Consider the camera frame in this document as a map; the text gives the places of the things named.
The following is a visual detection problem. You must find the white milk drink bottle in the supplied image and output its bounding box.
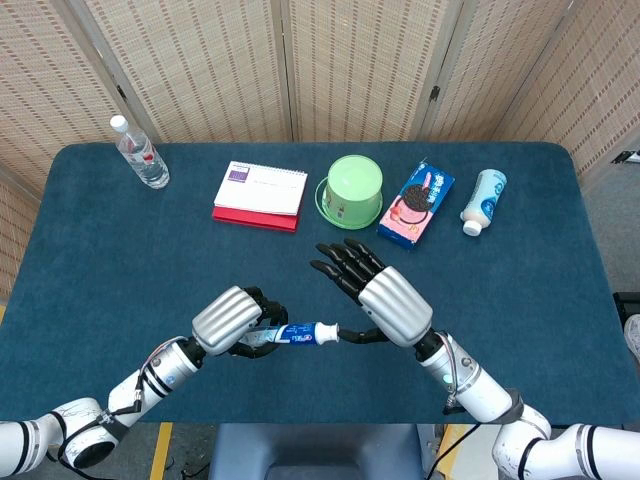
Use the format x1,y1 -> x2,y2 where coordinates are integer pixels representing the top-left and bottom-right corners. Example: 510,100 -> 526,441
459,168 -> 508,237

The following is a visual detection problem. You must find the white red desk calendar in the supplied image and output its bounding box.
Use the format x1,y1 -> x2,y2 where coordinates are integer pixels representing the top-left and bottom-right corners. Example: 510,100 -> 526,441
211,160 -> 309,234

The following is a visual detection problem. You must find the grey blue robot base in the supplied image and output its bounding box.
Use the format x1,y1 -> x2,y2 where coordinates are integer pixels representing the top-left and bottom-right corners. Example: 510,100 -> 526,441
207,423 -> 426,480

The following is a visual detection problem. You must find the white yellow cardboard box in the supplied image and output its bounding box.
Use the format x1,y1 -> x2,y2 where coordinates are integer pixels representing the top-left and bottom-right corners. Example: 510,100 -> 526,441
435,424 -> 494,476

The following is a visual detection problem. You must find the green plastic bucket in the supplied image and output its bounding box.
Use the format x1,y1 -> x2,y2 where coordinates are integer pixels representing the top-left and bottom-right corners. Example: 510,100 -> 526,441
314,154 -> 385,231

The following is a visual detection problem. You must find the blue white toothpaste tube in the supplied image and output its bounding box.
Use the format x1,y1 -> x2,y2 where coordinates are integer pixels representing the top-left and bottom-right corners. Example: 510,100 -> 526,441
238,321 -> 321,349

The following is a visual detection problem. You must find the black box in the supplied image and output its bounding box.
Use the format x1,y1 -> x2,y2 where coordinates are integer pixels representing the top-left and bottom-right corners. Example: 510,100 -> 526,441
612,291 -> 640,321

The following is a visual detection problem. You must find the bamboo folding screen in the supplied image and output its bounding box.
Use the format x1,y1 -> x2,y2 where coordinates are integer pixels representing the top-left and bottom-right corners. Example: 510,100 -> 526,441
0,0 -> 640,301

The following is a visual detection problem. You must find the clear plastic water bottle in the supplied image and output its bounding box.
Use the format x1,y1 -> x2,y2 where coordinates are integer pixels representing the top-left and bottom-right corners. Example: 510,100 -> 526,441
109,114 -> 171,190

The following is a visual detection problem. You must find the blue pink cookie box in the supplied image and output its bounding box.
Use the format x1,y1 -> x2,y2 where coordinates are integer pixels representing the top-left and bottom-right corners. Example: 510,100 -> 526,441
376,158 -> 456,252

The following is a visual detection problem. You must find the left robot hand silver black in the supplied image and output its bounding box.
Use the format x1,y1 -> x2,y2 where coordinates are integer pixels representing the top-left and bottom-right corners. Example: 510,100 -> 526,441
191,285 -> 291,360

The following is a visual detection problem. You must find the dark blue cloth-covered table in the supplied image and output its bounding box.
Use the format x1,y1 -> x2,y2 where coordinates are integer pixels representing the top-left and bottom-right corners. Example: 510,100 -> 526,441
0,141 -> 632,426

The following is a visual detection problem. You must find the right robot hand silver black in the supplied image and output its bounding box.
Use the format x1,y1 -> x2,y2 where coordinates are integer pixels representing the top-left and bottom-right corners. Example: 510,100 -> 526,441
309,237 -> 434,349

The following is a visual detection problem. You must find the white sneaker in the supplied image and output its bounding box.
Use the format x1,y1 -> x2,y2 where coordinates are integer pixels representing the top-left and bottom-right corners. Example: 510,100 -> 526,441
622,313 -> 640,364

